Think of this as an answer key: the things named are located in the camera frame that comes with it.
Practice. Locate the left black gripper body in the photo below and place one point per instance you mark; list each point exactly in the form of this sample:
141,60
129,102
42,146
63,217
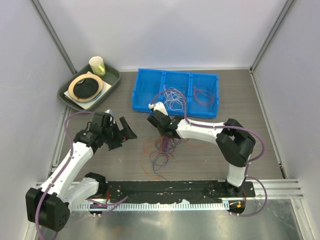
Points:
112,136

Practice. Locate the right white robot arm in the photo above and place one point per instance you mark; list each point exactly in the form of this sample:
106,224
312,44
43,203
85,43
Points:
235,144

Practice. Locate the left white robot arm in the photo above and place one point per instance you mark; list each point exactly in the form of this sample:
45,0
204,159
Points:
51,204

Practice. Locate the white paper pad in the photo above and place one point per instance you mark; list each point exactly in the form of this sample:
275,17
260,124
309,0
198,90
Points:
88,104

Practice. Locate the tan tape roll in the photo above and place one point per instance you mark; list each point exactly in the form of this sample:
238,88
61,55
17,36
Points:
85,76

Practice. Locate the black round disc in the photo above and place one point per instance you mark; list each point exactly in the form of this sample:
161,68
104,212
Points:
85,88

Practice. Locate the dark green tray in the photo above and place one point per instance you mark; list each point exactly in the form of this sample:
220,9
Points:
112,77

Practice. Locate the yellow-green mug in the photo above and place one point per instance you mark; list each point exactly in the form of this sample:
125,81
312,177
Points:
97,65

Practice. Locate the blue three-compartment bin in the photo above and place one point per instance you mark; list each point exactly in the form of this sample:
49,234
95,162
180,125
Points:
201,91

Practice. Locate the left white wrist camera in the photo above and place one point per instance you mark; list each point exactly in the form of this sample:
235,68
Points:
110,112

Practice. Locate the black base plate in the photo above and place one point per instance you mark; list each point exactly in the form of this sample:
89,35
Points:
170,192

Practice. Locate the slotted cable duct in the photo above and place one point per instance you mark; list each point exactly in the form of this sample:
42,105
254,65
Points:
182,206

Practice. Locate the left corner aluminium post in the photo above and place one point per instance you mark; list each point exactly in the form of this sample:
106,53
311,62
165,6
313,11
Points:
54,36

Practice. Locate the corner aluminium post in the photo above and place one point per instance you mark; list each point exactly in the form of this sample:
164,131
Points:
54,36
285,10

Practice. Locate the right corner aluminium post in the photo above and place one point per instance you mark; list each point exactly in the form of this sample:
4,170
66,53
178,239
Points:
285,10

